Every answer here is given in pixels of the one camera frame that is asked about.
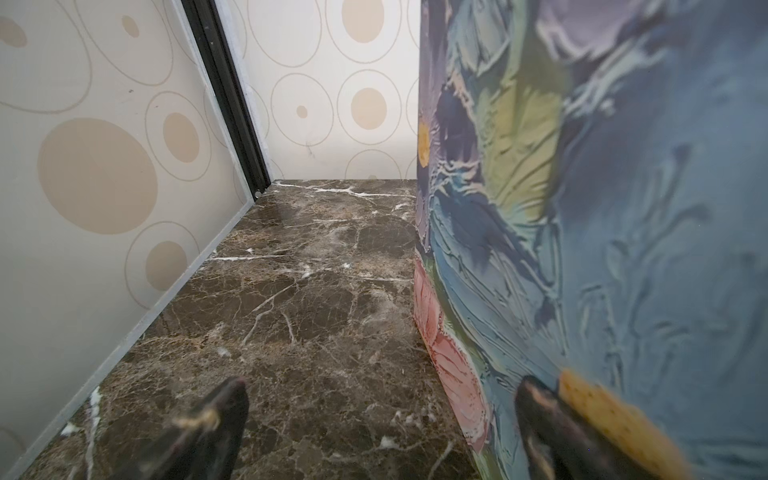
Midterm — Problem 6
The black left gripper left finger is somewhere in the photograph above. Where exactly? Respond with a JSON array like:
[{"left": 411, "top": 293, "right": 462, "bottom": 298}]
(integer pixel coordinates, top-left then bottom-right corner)
[{"left": 112, "top": 376, "right": 249, "bottom": 480}]

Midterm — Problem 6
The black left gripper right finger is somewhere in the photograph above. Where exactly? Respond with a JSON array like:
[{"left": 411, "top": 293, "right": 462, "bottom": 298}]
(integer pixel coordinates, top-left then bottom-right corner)
[{"left": 514, "top": 375, "right": 653, "bottom": 479}]

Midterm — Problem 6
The colourful painted paper bag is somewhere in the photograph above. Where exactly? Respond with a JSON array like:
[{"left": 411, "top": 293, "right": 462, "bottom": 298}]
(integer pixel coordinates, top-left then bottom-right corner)
[{"left": 415, "top": 1, "right": 767, "bottom": 479}]

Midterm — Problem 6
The black vertical frame post left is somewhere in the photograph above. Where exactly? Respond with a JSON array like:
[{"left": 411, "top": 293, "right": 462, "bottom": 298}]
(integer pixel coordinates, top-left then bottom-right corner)
[{"left": 181, "top": 0, "right": 271, "bottom": 199}]

